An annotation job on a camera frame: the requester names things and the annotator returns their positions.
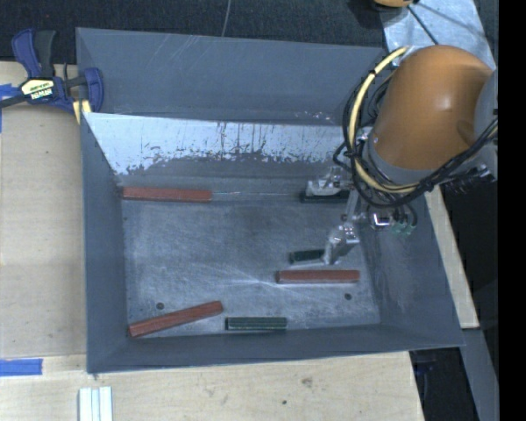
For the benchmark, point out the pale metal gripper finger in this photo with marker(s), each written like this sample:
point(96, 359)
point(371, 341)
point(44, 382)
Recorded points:
point(342, 241)
point(321, 186)

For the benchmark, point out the dark green flat block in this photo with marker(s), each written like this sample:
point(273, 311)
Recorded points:
point(306, 256)
point(256, 323)
point(322, 198)

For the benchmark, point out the red-brown flat block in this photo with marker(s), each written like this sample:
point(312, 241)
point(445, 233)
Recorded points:
point(317, 276)
point(175, 319)
point(166, 194)

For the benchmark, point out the grey metal bin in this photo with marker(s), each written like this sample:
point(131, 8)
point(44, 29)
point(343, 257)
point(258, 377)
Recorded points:
point(228, 244)

